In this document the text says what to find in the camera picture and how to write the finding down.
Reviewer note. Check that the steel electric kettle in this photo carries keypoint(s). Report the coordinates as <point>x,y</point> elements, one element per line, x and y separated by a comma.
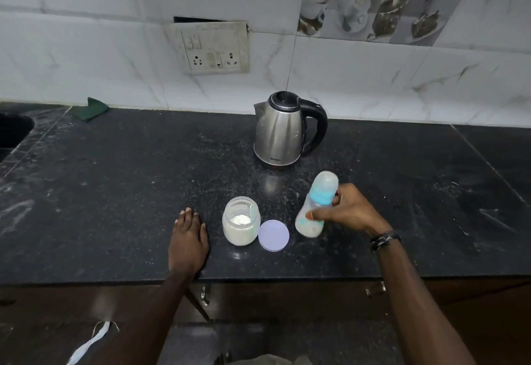
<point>278,136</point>

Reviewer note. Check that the light blue plastic scoop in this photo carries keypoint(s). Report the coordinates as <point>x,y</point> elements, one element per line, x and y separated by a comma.
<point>251,210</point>

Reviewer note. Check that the person's right hand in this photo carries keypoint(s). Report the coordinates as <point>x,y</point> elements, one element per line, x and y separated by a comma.
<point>354,211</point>

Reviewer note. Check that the person's left forearm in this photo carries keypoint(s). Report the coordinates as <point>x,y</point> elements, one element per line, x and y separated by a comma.
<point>137,319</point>

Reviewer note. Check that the lilac round jar lid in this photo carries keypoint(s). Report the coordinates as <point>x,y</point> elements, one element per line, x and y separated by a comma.
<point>273,236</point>

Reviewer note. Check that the white milk powder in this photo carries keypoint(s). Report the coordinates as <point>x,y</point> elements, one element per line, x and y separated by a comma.
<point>239,221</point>

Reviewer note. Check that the clear blue baby bottle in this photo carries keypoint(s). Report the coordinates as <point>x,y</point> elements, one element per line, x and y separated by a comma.
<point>317,194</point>

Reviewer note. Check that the person's left thumb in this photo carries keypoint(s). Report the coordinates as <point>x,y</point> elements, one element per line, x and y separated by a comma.
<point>204,234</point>

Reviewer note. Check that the white wall socket board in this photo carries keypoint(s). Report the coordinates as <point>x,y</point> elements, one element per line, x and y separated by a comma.
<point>213,47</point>

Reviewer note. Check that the dark brown base cabinet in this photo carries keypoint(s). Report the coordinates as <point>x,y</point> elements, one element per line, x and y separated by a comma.
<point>290,298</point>

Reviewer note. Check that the person's left hand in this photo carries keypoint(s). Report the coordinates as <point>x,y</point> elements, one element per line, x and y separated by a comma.
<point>187,244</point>

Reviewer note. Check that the person's right thumb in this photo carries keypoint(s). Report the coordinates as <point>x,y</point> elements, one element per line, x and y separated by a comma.
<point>323,214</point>

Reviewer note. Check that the kitchen sink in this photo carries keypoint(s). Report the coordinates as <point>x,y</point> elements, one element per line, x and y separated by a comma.
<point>12,132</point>

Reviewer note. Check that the green scrub pad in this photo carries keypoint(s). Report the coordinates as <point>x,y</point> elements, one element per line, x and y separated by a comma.
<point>90,109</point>

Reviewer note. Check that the person's right forearm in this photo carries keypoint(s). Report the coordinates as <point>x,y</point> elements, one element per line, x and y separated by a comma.
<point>419,310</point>

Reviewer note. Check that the glass jar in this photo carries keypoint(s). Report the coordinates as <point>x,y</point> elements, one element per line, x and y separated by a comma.
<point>240,234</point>

